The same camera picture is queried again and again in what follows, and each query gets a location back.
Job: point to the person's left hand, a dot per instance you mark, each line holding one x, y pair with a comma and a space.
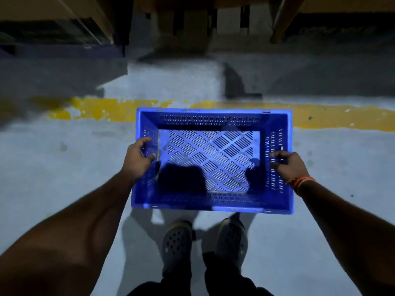
134, 160

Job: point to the person's right hand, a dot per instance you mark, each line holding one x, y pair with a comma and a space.
293, 167

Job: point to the blue crate with lattice bottom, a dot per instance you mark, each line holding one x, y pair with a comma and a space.
216, 204

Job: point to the person's left forearm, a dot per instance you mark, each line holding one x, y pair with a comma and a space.
61, 243

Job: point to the person's right forearm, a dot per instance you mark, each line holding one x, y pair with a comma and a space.
355, 237

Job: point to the person's left grey clog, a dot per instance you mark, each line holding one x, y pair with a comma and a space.
176, 243

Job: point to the orange wristband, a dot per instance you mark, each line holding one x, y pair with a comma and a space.
301, 183

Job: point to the dark blue pallet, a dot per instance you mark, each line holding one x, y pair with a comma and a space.
61, 51

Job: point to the dark plaid trousers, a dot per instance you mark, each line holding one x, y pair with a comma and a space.
222, 283

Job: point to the grey slotted pallet block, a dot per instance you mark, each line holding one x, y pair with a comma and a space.
185, 30

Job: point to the large cardboard box circle print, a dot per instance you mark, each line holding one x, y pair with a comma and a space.
339, 4

